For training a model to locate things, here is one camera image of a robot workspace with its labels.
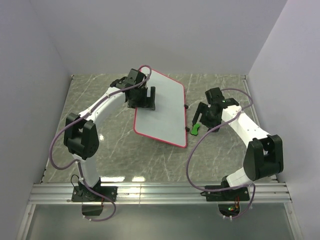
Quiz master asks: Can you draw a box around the green whiteboard eraser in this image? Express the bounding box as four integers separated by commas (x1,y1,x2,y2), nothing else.
190,123,201,136

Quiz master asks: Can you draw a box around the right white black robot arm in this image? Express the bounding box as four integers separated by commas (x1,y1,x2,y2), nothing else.
192,87,284,200

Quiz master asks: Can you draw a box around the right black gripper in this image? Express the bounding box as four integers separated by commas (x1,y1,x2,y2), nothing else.
192,102,222,133

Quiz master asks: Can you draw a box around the aluminium mounting rail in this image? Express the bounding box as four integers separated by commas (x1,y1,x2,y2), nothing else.
28,182,292,205

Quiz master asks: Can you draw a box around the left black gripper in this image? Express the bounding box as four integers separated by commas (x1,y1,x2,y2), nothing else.
128,85,155,110

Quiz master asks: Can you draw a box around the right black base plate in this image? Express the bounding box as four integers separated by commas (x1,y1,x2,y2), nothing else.
200,185,250,202

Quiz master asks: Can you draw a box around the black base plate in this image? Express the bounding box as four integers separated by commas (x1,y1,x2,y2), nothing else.
200,185,250,202
71,185,119,203

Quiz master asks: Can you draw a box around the red framed whiteboard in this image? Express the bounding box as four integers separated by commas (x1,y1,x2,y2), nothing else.
133,69,187,148

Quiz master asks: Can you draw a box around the right side aluminium rail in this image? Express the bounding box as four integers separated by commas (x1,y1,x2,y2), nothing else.
240,75,279,183

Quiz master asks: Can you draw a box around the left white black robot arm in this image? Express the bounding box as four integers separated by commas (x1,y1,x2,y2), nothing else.
63,68,156,202

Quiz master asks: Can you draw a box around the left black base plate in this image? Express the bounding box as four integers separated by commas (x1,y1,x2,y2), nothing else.
71,185,119,203

